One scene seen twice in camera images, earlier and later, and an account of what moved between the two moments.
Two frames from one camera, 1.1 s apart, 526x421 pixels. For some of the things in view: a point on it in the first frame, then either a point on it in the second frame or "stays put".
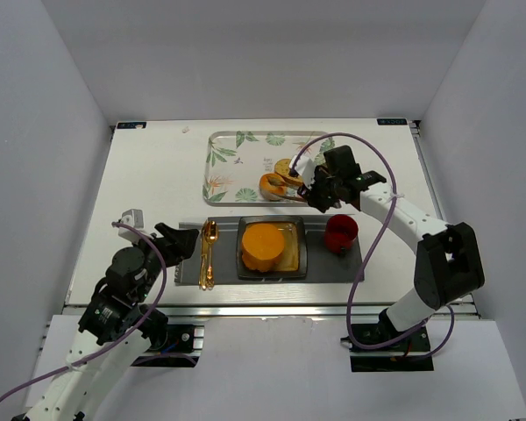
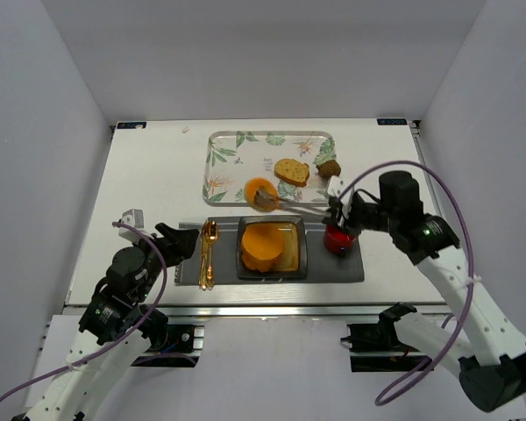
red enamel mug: x=340 y=232 stays put
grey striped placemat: x=323 y=265 stays put
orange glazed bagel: x=273 y=187 -> x=261 y=194
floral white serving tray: x=236 y=160 stays put
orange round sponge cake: x=262 y=246 stays put
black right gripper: x=317 y=193 -> x=338 y=214
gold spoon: x=211 y=232 stays put
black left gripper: x=167 y=244 stays put
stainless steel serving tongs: x=274 y=196 -> x=268 y=201
